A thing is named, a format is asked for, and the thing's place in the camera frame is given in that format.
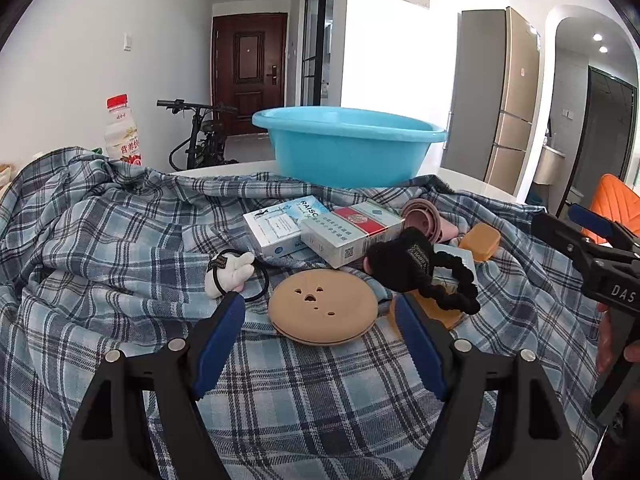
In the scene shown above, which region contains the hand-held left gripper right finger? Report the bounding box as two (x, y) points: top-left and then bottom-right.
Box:
(392, 292), (583, 480)

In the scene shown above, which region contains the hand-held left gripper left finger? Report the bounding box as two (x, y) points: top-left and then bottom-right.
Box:
(59, 290), (247, 480)

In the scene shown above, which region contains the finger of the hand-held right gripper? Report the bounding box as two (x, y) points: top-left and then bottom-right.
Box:
(531, 212), (640, 282)
(567, 203), (640, 252)

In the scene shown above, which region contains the tan round lid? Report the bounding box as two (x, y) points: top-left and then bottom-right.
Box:
(268, 268), (378, 346)

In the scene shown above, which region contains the blue plastic basin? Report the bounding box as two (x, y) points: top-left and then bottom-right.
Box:
(251, 106), (448, 190)

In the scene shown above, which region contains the white round desktop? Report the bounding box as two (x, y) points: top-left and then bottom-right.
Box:
(167, 160), (546, 206)

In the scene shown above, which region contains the person's right hand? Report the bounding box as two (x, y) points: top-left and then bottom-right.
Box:
(596, 302), (640, 376)

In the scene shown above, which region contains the orange chair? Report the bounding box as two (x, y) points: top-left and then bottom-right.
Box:
(580, 173), (640, 248)

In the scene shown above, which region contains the brown flat card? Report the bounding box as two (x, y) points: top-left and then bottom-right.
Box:
(387, 292), (468, 338)

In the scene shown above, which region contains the amber soap bar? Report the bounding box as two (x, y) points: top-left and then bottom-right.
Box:
(457, 223), (502, 263)

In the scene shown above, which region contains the black plush scrunchie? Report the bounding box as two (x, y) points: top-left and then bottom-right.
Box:
(363, 226), (482, 317)

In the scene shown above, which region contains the dark interior door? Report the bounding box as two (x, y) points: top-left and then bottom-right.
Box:
(570, 65), (640, 211)

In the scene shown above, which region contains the light blue packet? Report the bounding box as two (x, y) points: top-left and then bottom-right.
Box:
(431, 243), (478, 291)

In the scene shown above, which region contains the white and blue box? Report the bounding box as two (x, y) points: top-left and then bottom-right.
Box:
(242, 195), (331, 259)

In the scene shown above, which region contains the pink folding cup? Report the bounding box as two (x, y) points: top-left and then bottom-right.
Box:
(401, 198), (458, 243)

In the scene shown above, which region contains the red and white box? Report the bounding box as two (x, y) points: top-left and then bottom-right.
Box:
(300, 199), (407, 270)

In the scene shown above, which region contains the blue plaid cloth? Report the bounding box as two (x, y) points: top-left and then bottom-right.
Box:
(0, 149), (623, 480)

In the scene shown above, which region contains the grey and beige fridge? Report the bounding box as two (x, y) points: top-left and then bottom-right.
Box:
(440, 6), (542, 196)

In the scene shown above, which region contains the black electric bicycle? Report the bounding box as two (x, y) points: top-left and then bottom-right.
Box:
(156, 100), (240, 171)

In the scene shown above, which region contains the red cap drink bottle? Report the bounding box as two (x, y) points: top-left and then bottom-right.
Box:
(104, 93), (143, 167)

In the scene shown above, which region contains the dark brown door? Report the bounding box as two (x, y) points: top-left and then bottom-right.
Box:
(211, 12), (289, 137)

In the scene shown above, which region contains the black hair tie white plush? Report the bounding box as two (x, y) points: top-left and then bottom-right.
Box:
(204, 247), (271, 303)

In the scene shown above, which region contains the black frame glass partition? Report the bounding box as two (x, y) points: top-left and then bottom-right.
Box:
(300, 0), (337, 108)

